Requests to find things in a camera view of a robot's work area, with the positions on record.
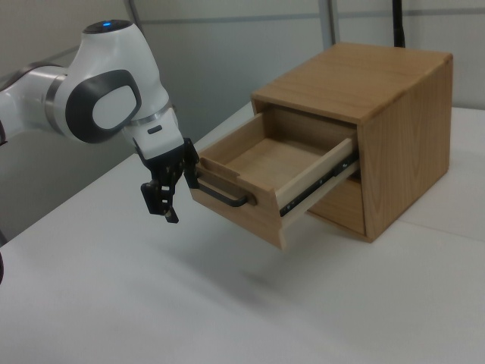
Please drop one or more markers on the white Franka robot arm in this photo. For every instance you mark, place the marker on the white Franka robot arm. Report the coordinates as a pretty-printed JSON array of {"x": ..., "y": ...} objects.
[{"x": 113, "y": 49}]

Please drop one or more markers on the black stand pole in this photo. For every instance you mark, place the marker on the black stand pole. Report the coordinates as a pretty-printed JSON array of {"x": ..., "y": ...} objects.
[{"x": 398, "y": 22}]

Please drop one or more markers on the wooden cabinet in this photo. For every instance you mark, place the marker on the wooden cabinet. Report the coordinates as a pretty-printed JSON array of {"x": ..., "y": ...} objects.
[{"x": 409, "y": 151}]

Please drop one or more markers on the grey partition post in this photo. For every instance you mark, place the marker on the grey partition post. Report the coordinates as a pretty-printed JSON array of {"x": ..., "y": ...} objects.
[
  {"x": 135, "y": 9},
  {"x": 332, "y": 22}
]

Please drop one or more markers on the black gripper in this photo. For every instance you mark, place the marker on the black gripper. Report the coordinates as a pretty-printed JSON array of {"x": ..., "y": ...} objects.
[{"x": 163, "y": 165}]

